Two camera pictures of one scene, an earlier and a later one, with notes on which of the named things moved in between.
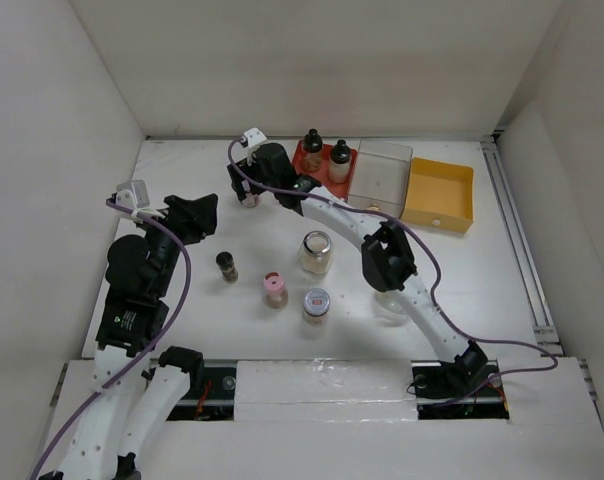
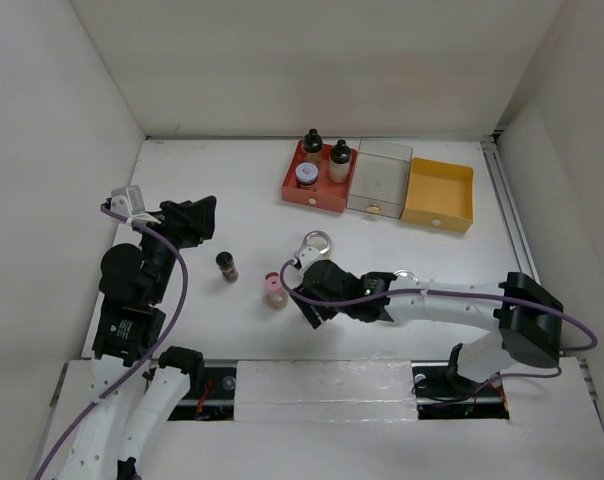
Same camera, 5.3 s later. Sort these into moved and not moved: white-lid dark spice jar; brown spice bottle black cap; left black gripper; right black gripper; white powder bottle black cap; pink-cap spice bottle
Moved: right black gripper; white-lid dark spice jar
Not moved: left black gripper; white powder bottle black cap; brown spice bottle black cap; pink-cap spice bottle
